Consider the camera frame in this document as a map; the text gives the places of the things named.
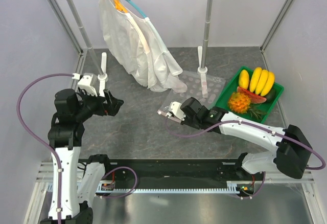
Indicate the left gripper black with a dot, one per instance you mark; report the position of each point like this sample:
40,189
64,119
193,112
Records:
113,104

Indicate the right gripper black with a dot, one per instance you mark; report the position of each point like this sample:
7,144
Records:
185,121

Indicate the clear zip top bag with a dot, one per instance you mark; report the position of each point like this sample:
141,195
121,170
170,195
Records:
192,80

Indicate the toy pineapple orange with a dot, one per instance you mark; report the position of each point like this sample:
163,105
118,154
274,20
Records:
240,103

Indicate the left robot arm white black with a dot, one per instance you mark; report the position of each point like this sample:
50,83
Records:
72,202

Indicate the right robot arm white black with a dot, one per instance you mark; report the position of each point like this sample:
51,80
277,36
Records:
286,149

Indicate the green plastic tray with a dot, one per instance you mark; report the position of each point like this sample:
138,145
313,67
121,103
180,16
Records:
232,87

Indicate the white garment on hanger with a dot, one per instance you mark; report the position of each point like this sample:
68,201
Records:
137,46

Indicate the yellow toy mango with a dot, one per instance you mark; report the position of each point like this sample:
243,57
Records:
244,79

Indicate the toy watermelon slice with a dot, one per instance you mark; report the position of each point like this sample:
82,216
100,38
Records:
255,99

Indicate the yellow toy banana bunch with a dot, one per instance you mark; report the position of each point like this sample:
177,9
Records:
261,82

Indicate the dark green toy avocado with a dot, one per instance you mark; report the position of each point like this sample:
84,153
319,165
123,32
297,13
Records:
271,95

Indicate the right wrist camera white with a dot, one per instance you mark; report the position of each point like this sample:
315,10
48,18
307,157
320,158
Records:
175,113

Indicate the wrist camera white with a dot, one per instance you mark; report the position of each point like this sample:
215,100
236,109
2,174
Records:
175,113
86,85

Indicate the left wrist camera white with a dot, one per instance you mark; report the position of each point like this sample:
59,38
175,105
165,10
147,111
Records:
86,85

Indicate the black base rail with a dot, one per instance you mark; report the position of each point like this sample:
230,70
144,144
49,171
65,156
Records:
172,173

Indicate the white cable duct strip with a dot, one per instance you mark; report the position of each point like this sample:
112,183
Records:
229,189

